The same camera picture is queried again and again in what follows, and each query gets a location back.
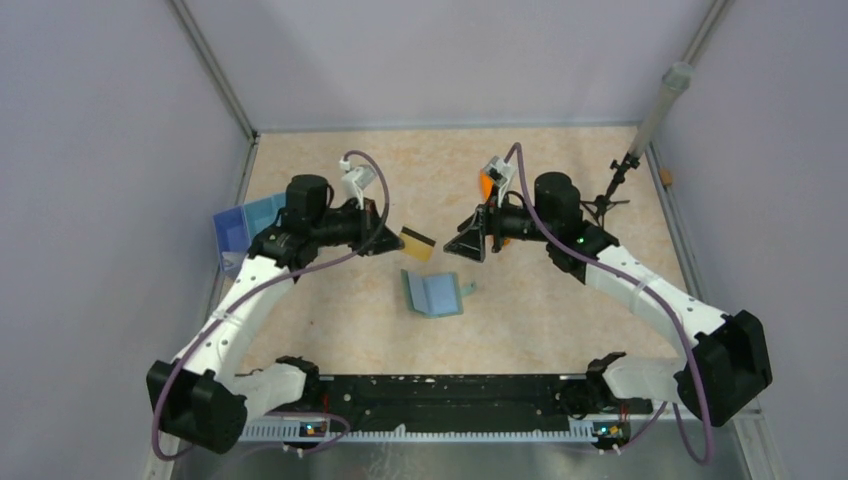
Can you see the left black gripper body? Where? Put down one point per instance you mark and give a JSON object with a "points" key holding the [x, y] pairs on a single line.
{"points": [[352, 226]]}

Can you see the grey pole on tripod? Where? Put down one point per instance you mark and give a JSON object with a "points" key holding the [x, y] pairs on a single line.
{"points": [[674, 82]]}

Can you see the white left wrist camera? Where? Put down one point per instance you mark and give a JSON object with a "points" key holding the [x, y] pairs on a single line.
{"points": [[355, 180]]}

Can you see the orange cylinder tube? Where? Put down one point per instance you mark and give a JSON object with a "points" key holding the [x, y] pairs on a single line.
{"points": [[497, 217]]}

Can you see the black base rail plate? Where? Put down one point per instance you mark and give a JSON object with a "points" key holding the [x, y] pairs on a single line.
{"points": [[463, 403]]}

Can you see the blue three-compartment organizer box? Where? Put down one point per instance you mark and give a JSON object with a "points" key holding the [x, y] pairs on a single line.
{"points": [[236, 227]]}

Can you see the white perforated cable tray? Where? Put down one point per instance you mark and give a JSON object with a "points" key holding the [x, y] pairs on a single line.
{"points": [[276, 430]]}

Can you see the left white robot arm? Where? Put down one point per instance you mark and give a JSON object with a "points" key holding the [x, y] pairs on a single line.
{"points": [[200, 397]]}

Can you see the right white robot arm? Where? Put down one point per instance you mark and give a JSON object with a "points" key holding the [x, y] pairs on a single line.
{"points": [[722, 360]]}

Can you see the gold credit card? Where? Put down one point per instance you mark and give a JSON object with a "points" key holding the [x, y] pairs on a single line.
{"points": [[416, 244]]}

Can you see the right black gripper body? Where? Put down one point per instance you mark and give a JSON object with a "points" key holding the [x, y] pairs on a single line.
{"points": [[516, 222]]}

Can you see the green card holder wallet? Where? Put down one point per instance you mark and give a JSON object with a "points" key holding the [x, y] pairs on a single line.
{"points": [[435, 295]]}

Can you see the small orange block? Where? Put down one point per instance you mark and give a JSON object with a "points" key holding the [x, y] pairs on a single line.
{"points": [[666, 177]]}

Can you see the black tripod stand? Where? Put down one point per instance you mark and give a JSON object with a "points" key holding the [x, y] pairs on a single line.
{"points": [[603, 203]]}

